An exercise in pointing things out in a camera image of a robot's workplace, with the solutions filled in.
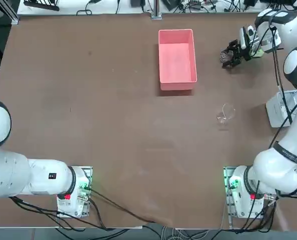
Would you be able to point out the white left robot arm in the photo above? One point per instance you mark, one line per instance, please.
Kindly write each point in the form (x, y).
(13, 172)

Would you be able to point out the white swing-lid bin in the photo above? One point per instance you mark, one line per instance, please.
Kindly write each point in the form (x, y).
(272, 112)

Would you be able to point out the green tissue pack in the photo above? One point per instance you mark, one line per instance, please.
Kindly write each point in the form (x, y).
(259, 53)

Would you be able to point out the small black power adapter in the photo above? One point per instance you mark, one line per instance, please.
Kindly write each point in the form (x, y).
(137, 3)

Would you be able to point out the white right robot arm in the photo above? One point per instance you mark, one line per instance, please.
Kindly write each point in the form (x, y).
(276, 165)

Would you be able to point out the large black power adapter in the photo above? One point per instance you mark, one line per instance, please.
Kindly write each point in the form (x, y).
(172, 4)

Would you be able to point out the aluminium frame rail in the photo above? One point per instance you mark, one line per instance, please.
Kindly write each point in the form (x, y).
(7, 12)

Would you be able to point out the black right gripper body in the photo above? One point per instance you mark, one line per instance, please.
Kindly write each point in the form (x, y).
(244, 54)

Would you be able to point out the large clear glass beaker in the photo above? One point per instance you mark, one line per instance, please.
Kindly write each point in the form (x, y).
(226, 115)

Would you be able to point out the aluminium profile post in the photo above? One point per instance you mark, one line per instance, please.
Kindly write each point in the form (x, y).
(156, 10)

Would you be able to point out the pink plastic rectangular container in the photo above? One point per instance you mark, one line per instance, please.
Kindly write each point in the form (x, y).
(176, 60)

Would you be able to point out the white bench with electronics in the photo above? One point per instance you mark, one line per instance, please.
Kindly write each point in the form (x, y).
(106, 6)

